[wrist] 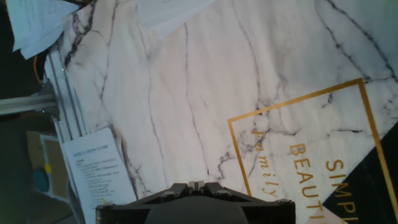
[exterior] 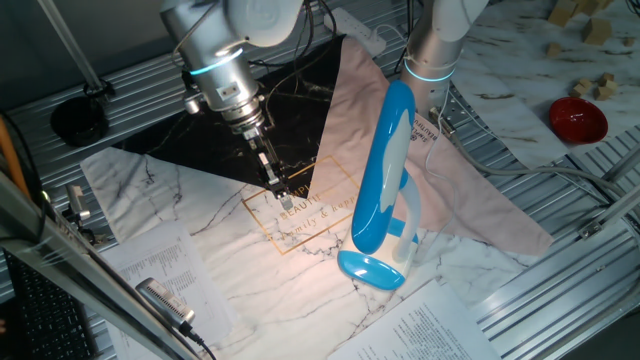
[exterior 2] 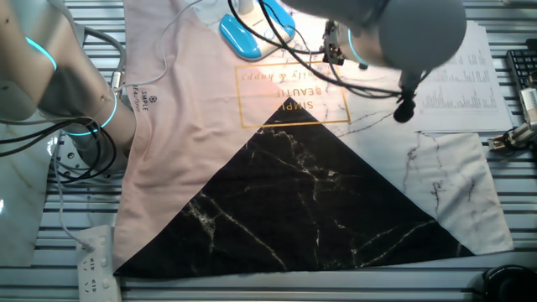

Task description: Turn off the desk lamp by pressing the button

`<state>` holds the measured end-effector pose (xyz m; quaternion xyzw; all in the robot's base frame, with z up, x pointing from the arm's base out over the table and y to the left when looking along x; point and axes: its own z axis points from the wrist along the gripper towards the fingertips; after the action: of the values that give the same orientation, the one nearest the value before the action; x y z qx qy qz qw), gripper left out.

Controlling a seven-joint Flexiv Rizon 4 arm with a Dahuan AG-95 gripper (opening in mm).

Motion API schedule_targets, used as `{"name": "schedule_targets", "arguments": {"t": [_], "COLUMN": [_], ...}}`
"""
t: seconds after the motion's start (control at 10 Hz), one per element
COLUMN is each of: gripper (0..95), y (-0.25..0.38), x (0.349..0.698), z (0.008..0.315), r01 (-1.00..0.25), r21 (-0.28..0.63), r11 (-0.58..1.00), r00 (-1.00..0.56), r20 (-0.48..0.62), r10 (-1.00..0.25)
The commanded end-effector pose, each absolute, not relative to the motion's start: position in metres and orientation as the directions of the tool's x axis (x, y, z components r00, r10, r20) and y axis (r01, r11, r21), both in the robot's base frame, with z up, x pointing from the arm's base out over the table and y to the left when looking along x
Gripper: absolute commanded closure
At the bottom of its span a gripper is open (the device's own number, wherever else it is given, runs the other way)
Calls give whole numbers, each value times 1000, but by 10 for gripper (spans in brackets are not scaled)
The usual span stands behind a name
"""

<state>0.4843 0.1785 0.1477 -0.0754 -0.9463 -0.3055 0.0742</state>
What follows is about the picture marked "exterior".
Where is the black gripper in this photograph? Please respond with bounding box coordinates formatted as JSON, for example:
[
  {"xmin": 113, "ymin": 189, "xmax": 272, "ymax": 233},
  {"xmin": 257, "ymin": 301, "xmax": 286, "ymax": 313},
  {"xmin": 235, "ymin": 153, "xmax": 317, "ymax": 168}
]
[{"xmin": 241, "ymin": 123, "xmax": 297, "ymax": 211}]

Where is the blue and white desk lamp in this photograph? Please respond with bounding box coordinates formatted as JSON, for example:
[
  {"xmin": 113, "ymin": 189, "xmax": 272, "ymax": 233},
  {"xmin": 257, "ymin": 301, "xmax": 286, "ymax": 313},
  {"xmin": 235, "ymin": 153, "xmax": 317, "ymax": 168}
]
[{"xmin": 335, "ymin": 79, "xmax": 422, "ymax": 293}]

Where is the marble pink black tablecloth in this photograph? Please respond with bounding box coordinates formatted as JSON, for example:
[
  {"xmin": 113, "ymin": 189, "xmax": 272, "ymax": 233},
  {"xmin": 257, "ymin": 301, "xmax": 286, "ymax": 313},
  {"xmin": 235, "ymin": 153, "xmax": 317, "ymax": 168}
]
[{"xmin": 79, "ymin": 34, "xmax": 556, "ymax": 360}]

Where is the paper sheet with printed table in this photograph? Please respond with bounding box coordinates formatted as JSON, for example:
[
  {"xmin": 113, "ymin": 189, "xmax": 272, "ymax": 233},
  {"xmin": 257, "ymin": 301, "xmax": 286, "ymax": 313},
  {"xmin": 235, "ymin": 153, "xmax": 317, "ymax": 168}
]
[{"xmin": 99, "ymin": 219, "xmax": 237, "ymax": 360}]

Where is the white power strip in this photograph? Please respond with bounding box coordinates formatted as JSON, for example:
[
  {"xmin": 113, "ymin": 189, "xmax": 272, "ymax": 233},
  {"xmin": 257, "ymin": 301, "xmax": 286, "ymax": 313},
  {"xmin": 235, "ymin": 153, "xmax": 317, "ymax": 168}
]
[{"xmin": 322, "ymin": 6, "xmax": 388, "ymax": 58}]

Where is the paper sheet with text lines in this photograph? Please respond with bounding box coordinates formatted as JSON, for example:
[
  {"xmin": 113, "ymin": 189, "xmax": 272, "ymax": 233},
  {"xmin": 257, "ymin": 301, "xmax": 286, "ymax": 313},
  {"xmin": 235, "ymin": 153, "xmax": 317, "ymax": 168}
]
[{"xmin": 326, "ymin": 279, "xmax": 504, "ymax": 360}]

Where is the white marble mat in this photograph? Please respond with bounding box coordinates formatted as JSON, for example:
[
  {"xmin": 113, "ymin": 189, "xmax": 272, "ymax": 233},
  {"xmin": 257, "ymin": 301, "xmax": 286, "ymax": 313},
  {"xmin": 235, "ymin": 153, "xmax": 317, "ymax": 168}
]
[{"xmin": 446, "ymin": 0, "xmax": 640, "ymax": 171}]

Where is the orange rod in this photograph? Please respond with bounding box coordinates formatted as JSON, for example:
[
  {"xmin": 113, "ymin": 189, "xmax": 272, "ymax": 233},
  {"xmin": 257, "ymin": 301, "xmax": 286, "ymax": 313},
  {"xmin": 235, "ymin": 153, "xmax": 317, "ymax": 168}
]
[{"xmin": 0, "ymin": 115, "xmax": 33, "ymax": 199}]

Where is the black keyboard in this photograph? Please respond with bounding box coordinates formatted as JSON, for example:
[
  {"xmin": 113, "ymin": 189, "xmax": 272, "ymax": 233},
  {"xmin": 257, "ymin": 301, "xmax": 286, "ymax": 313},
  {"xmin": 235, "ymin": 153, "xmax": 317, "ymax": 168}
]
[{"xmin": 1, "ymin": 248, "xmax": 100, "ymax": 360}]

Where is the red bowl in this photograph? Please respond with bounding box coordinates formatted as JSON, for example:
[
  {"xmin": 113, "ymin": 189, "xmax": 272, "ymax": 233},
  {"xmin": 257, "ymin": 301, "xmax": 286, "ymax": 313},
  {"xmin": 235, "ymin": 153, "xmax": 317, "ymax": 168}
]
[{"xmin": 548, "ymin": 96, "xmax": 610, "ymax": 146}]

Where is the large wooden block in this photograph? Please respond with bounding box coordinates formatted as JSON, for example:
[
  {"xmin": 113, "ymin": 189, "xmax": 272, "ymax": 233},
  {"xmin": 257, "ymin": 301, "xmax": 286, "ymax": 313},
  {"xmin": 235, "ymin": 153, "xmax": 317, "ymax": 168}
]
[
  {"xmin": 580, "ymin": 17, "xmax": 613, "ymax": 47},
  {"xmin": 546, "ymin": 0, "xmax": 579, "ymax": 28},
  {"xmin": 574, "ymin": 0, "xmax": 614, "ymax": 17}
]

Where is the black wrist cable bundle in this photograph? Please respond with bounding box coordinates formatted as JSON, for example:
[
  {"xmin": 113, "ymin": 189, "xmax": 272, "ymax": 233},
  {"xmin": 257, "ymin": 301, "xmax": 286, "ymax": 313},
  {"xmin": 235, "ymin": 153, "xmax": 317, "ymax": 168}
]
[{"xmin": 248, "ymin": 0, "xmax": 337, "ymax": 127}]

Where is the silver depth camera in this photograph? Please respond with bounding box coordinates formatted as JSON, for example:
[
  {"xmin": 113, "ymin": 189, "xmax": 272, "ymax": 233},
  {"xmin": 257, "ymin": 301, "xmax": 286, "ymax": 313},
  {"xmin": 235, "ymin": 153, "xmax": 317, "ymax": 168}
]
[{"xmin": 134, "ymin": 276, "xmax": 197, "ymax": 332}]

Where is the black camera cable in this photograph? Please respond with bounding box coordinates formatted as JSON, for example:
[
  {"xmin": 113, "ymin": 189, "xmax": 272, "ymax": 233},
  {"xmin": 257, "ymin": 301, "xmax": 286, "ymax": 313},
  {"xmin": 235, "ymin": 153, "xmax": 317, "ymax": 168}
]
[{"xmin": 178, "ymin": 321, "xmax": 219, "ymax": 360}]

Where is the small silver clamp bracket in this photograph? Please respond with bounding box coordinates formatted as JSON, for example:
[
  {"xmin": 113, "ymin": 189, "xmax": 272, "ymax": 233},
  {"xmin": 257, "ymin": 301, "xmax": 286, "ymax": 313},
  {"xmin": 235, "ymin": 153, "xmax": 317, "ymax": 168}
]
[{"xmin": 63, "ymin": 183, "xmax": 94, "ymax": 224}]

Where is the camera stand black round base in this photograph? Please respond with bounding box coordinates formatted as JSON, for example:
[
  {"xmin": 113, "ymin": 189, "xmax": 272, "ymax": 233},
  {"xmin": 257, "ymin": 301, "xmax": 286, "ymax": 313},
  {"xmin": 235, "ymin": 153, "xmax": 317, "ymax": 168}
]
[{"xmin": 36, "ymin": 0, "xmax": 111, "ymax": 148}]

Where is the black base cable bundle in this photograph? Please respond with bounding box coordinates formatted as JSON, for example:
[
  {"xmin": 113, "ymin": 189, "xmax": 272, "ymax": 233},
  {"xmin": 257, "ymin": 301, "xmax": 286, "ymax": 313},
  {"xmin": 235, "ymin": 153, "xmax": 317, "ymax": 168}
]
[{"xmin": 394, "ymin": 0, "xmax": 422, "ymax": 76}]

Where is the thick grey robot cable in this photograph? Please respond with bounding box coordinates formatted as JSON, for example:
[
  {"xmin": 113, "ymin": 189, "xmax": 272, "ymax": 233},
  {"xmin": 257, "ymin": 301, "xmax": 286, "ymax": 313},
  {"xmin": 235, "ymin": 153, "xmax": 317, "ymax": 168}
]
[{"xmin": 428, "ymin": 105, "xmax": 640, "ymax": 202}]

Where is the aluminium frame bar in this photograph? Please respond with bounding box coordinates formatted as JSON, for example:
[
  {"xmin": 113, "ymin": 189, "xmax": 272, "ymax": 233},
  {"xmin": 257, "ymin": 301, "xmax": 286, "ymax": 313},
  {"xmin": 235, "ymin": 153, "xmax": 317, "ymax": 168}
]
[{"xmin": 0, "ymin": 166, "xmax": 202, "ymax": 360}]

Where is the aluminium profile rail with bracket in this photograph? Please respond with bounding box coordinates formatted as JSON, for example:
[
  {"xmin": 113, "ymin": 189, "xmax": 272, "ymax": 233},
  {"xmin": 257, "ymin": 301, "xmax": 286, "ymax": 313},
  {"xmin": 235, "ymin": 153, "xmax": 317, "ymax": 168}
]
[{"xmin": 576, "ymin": 143, "xmax": 640, "ymax": 241}]

